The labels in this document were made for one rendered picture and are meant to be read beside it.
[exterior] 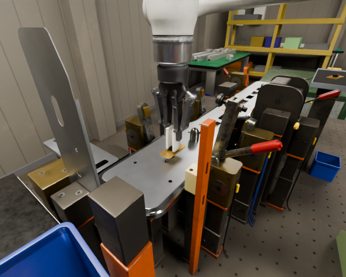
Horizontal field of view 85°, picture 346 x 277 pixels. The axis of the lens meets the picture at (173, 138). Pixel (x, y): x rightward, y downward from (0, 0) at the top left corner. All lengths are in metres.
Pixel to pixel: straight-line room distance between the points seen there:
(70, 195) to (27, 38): 0.25
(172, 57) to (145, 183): 0.30
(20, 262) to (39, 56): 0.24
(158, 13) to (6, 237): 0.48
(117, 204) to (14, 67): 2.19
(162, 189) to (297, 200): 0.68
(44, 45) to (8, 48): 2.03
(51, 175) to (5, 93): 1.87
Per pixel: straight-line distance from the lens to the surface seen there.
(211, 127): 0.33
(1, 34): 2.31
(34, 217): 0.47
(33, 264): 0.27
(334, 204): 1.08
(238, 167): 0.48
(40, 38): 0.30
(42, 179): 0.50
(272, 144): 0.42
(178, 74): 0.45
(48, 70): 0.31
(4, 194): 0.56
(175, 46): 0.43
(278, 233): 0.85
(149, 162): 0.56
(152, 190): 0.48
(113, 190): 0.20
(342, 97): 3.02
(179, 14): 0.42
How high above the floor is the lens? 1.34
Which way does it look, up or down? 30 degrees down
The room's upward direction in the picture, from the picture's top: straight up
